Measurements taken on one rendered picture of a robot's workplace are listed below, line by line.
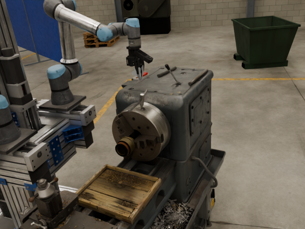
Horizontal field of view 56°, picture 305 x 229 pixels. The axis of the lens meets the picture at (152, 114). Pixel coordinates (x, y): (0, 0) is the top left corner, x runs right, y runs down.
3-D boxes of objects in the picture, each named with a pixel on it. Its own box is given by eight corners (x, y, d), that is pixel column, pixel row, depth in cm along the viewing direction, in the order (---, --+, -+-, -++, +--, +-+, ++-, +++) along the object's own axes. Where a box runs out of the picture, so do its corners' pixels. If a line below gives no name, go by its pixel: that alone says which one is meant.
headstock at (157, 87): (158, 110, 237) (154, 64, 221) (214, 119, 216) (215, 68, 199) (117, 147, 191) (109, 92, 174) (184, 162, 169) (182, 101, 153)
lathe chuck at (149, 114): (119, 142, 179) (120, 97, 163) (165, 161, 167) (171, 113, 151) (111, 150, 172) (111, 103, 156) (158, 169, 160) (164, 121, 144)
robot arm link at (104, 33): (34, -6, 160) (110, 27, 152) (47, -8, 169) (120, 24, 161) (33, 15, 166) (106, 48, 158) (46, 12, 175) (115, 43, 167)
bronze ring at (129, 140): (122, 132, 154) (112, 141, 147) (137, 135, 150) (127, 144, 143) (124, 147, 158) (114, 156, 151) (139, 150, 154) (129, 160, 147)
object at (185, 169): (164, 193, 275) (158, 110, 238) (213, 207, 253) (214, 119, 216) (131, 241, 228) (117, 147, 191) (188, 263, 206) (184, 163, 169)
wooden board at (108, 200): (106, 169, 170) (105, 163, 168) (161, 184, 154) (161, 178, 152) (71, 202, 146) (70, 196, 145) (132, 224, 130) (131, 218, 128)
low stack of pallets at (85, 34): (97, 39, 1015) (95, 27, 996) (120, 38, 999) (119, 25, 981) (84, 48, 904) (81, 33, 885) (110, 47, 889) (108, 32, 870)
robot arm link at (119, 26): (102, 24, 165) (119, 24, 161) (111, 21, 174) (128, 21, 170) (104, 38, 168) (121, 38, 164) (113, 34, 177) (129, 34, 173)
